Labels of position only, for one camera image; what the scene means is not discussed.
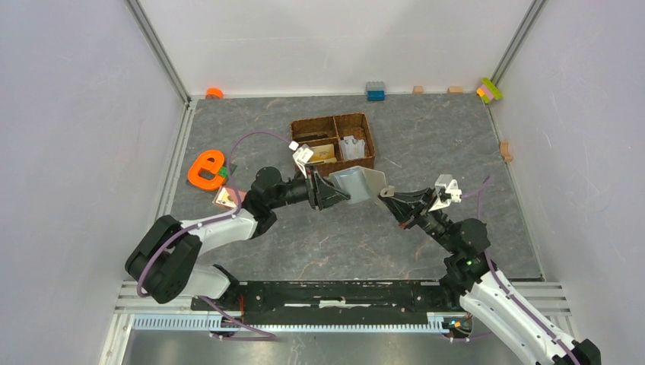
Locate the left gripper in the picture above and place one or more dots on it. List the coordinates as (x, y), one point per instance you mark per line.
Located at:
(321, 194)

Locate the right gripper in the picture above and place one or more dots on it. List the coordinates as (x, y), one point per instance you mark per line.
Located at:
(402, 204)

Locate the grey card holder wallet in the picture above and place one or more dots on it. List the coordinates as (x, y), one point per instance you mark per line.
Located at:
(360, 183)

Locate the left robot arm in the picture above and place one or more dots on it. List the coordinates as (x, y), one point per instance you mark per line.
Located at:
(169, 260)

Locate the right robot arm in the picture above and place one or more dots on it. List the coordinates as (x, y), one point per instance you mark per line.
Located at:
(478, 286)

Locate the yellow card in basket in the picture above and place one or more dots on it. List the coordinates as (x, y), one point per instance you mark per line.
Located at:
(324, 153)

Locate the white cards in basket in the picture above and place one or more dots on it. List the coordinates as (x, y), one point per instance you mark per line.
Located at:
(352, 148)

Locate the brown wicker divided basket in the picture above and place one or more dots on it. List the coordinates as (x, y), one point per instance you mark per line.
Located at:
(337, 126)

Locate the black item in basket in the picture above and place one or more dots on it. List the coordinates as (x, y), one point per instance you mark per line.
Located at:
(309, 137)

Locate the green toy block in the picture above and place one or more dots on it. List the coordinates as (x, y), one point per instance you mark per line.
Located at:
(223, 172)

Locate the blue grey toy brick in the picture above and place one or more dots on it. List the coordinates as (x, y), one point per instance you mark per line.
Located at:
(375, 91)

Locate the wooden arch block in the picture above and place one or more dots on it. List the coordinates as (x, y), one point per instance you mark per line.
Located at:
(504, 148)

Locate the orange plastic tape dispenser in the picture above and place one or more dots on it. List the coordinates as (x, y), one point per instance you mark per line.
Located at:
(203, 174)

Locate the multicolour toy brick stack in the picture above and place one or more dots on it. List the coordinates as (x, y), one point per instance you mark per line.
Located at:
(488, 91)

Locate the orange round cap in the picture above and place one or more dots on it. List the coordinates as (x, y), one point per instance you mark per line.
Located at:
(213, 93)

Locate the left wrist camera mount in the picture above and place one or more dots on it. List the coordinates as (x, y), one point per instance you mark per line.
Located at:
(301, 156)

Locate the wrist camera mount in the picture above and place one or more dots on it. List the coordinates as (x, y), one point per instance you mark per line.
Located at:
(301, 156)
(447, 191)

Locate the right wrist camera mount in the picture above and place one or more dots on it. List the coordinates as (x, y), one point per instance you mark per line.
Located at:
(447, 191)

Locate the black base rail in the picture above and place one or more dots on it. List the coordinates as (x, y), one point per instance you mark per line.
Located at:
(397, 302)

